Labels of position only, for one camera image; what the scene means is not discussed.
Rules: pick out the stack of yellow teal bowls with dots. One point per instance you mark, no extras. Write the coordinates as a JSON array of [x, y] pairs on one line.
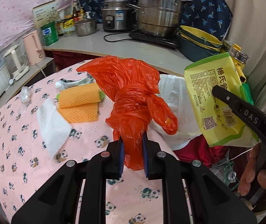
[[200, 44]]

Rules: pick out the white plug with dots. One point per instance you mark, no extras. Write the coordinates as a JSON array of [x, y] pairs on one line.
[[12, 81]]

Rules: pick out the bin with white liner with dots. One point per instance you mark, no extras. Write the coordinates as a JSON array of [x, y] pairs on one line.
[[172, 98]]

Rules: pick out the large steel steamer pot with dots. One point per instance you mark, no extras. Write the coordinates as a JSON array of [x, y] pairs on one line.
[[161, 14]]

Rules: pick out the small lidded steel pot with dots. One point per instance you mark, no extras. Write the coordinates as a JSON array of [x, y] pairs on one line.
[[85, 28]]

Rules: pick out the crumpled clear plastic wrap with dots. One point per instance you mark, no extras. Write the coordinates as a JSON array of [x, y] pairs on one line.
[[25, 94]]

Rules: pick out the yellow pot with steel lid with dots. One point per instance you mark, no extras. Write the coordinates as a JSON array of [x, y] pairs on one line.
[[236, 53]]

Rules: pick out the white cardboard box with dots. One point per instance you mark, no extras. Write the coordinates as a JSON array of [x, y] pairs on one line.
[[45, 12]]

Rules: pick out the knotted red-orange plastic bag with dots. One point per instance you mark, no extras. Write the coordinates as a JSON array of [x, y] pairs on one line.
[[133, 93]]

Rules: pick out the white low shelf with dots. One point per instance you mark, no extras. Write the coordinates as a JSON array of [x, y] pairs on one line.
[[42, 67]]

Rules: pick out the tall brown sauce bottle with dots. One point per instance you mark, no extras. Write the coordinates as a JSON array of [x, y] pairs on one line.
[[75, 12]]

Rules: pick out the grey curved counter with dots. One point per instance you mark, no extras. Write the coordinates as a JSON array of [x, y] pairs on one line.
[[114, 49]]

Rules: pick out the green tin can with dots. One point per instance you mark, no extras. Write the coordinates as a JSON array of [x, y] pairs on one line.
[[50, 33]]

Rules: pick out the person's right hand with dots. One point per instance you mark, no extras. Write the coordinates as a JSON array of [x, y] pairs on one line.
[[252, 165]]

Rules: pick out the steel rice cooker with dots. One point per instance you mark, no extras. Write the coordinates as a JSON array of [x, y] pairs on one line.
[[116, 16]]

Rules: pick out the red cloth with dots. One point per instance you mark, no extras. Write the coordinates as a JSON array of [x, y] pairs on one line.
[[198, 151]]

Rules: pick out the white glass kettle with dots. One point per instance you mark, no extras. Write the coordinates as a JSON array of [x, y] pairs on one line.
[[15, 60]]

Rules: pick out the pink dotted curtain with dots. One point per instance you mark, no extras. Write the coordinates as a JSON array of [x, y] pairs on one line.
[[11, 9]]

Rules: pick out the white paper towel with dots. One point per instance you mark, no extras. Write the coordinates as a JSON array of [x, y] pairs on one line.
[[53, 126]]

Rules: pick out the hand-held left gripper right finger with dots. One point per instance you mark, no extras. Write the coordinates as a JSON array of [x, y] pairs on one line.
[[145, 158]]

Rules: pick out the person's beige clothing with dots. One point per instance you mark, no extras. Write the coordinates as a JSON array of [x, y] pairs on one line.
[[256, 39]]

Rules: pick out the black induction cooker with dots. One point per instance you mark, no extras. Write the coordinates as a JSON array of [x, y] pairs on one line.
[[156, 40]]

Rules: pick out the silver green foil wrapper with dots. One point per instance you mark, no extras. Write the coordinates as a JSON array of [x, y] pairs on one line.
[[74, 84]]

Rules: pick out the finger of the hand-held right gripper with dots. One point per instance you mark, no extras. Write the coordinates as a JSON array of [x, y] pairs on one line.
[[247, 114]]

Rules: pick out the green plastic bag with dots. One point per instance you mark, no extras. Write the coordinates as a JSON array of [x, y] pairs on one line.
[[248, 93]]

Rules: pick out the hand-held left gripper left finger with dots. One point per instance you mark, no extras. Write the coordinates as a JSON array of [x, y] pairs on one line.
[[122, 158]]

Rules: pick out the pink electric kettle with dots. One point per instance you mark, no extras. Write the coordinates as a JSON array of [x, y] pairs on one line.
[[34, 47]]

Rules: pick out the blue patterned cloth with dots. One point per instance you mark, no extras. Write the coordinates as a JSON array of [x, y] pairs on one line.
[[207, 7]]

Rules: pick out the yellow label jar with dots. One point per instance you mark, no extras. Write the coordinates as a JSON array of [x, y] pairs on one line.
[[69, 23]]

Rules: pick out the dark sauce bottle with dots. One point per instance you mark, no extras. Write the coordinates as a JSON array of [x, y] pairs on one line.
[[60, 28]]

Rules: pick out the yellow green snack packet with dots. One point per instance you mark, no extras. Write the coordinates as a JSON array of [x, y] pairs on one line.
[[207, 91]]

